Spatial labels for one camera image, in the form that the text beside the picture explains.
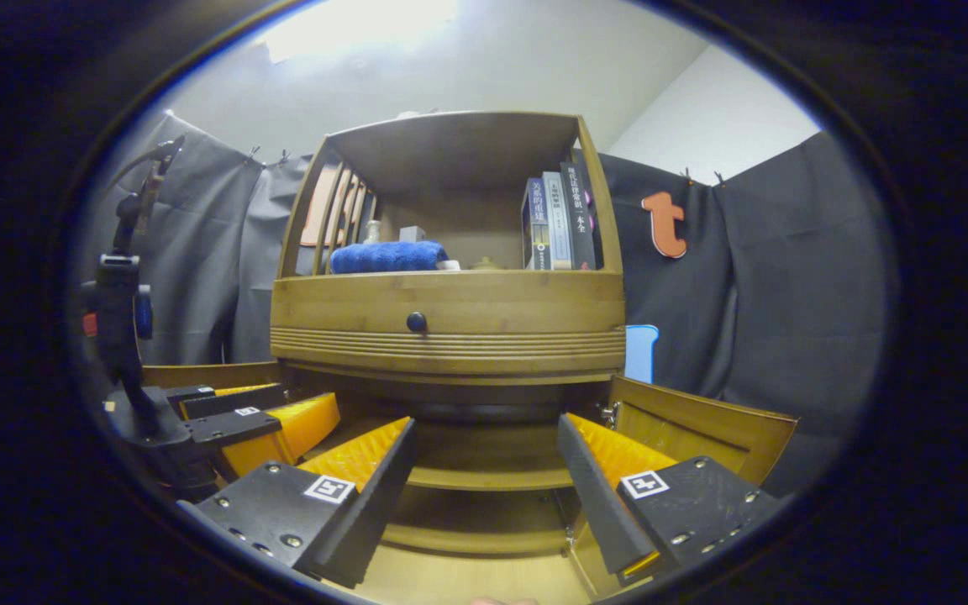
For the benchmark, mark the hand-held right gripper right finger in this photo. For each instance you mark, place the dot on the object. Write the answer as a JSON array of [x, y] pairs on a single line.
[[593, 504]]

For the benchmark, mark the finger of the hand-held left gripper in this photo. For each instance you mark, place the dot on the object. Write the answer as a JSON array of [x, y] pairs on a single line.
[[232, 402], [232, 426]]

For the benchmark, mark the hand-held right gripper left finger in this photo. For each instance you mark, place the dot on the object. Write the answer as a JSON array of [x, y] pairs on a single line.
[[375, 504]]

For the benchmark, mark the wooden double-door shoe cabinet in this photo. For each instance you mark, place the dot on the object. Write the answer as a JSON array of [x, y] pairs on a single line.
[[450, 151]]

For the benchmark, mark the metal door hinge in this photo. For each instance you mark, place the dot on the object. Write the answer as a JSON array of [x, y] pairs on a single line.
[[610, 413]]

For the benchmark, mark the wooden inner cabinet shelf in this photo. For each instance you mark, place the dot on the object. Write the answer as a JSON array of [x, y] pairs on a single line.
[[492, 470]]

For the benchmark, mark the wooden cabinet drawer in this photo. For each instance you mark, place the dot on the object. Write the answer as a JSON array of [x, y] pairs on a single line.
[[518, 311]]

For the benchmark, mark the light blue plastic container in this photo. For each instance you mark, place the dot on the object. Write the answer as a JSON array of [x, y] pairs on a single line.
[[640, 353]]

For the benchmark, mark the black round drawer knob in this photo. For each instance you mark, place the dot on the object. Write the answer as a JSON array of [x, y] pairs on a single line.
[[417, 321]]

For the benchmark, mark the blue fluffy towel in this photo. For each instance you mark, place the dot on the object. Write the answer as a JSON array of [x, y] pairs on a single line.
[[387, 257]]

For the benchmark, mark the small white box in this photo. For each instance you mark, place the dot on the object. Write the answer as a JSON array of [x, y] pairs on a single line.
[[412, 234]]

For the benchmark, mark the book with night photo cover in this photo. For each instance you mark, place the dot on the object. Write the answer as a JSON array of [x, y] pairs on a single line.
[[534, 227]]

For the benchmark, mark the pale grey spine book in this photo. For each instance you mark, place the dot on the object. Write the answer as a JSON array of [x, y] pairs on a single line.
[[558, 223]]

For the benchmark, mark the black backdrop cloth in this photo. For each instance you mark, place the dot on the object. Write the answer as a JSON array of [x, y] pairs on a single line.
[[786, 294]]

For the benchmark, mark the black spine book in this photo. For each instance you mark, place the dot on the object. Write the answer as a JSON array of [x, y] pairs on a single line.
[[581, 218]]

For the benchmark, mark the ceiling light panel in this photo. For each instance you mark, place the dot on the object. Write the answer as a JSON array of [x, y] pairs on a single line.
[[358, 25]]

